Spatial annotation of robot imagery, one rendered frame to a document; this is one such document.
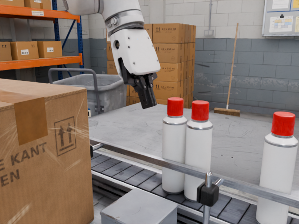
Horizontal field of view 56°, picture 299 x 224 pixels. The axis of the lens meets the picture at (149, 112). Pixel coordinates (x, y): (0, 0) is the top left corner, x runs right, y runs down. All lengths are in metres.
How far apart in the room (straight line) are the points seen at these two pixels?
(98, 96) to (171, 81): 1.45
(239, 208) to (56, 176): 0.35
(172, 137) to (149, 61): 0.17
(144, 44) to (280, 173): 0.37
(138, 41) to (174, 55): 3.09
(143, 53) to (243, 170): 0.47
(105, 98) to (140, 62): 1.97
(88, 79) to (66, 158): 2.89
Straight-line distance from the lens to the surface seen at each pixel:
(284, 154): 0.50
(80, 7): 0.61
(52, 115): 0.46
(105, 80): 3.29
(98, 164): 0.77
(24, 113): 0.42
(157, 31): 3.78
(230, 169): 0.87
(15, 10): 4.25
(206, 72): 5.10
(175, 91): 3.74
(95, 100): 2.55
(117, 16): 0.61
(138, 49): 0.60
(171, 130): 0.57
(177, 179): 0.61
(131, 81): 0.59
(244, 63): 4.91
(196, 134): 0.54
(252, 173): 0.87
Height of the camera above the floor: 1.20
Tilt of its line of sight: 15 degrees down
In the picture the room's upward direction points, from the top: straight up
